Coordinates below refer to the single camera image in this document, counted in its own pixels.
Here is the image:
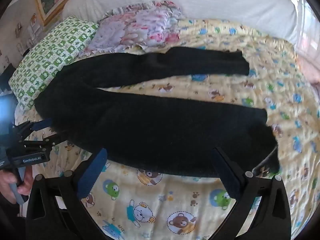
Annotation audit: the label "wall stickers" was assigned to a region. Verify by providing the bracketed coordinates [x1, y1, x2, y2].
[14, 11, 42, 53]

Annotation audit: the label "person's left hand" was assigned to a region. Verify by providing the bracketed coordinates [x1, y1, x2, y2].
[0, 165, 35, 203]

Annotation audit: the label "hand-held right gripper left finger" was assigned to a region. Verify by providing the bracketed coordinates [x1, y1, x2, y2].
[26, 148, 110, 240]

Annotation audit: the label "black pants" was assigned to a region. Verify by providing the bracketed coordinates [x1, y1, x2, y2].
[34, 46, 280, 178]

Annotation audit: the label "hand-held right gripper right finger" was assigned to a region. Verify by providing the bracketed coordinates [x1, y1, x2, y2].
[207, 147, 292, 240]

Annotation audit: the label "bright window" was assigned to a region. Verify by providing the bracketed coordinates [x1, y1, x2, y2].
[0, 97, 15, 130]

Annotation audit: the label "dark furniture piece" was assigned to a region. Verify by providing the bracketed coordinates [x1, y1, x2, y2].
[0, 64, 16, 93]

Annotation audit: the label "floral ruffled pillow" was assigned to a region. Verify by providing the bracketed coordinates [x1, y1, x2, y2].
[80, 1, 183, 58]

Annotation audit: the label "pale curtain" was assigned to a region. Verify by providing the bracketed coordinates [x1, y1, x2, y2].
[290, 0, 320, 85]

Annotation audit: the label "white padded headboard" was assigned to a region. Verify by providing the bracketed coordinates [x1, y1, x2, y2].
[61, 0, 304, 48]

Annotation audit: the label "green patterned pillow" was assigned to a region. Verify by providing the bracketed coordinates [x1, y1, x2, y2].
[9, 16, 99, 110]

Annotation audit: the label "yellow bear print blanket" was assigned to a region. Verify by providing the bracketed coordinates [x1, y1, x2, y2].
[15, 17, 320, 240]

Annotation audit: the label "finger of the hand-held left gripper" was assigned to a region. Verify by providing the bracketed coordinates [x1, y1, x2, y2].
[12, 119, 55, 137]
[22, 132, 68, 150]

